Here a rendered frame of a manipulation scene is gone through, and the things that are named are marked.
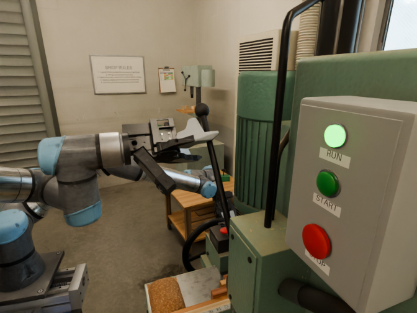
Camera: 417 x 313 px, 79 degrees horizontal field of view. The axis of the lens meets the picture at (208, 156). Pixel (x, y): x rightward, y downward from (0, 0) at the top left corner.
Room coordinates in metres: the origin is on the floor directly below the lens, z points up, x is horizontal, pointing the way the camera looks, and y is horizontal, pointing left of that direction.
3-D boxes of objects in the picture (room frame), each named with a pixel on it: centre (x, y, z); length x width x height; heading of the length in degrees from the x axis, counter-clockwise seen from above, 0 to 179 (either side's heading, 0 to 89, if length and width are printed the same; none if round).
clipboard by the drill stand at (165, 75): (3.57, 0.56, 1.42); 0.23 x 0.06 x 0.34; 118
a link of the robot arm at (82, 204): (0.50, 0.29, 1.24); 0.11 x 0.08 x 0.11; 63
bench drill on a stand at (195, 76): (2.95, 0.11, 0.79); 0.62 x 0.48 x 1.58; 27
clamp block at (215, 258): (0.73, -0.08, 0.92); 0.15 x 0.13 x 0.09; 110
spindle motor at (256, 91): (0.55, -0.15, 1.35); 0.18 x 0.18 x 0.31
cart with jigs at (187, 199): (2.10, 0.03, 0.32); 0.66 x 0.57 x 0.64; 118
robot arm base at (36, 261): (0.72, 0.67, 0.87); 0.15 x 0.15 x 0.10
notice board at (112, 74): (3.30, 1.11, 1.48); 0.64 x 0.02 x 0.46; 118
